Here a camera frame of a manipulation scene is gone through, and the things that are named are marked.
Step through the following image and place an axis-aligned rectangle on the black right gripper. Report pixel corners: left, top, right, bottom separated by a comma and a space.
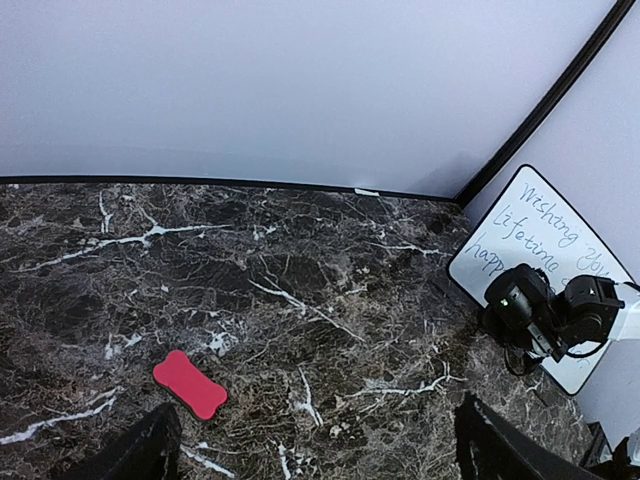
480, 263, 567, 362

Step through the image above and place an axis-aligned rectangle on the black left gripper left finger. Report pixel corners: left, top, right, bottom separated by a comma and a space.
60, 403, 182, 480

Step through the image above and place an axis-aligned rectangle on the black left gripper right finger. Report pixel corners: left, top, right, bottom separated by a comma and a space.
454, 392, 598, 480

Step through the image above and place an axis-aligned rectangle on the red bone-shaped eraser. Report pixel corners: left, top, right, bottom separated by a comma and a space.
152, 350, 228, 421

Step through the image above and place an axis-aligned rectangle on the white whiteboard black frame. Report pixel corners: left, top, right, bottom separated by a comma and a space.
448, 165, 639, 395

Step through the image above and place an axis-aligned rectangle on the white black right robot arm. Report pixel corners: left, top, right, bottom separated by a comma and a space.
479, 263, 639, 372

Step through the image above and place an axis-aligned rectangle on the black right corner post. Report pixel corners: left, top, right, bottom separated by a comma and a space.
454, 0, 636, 209

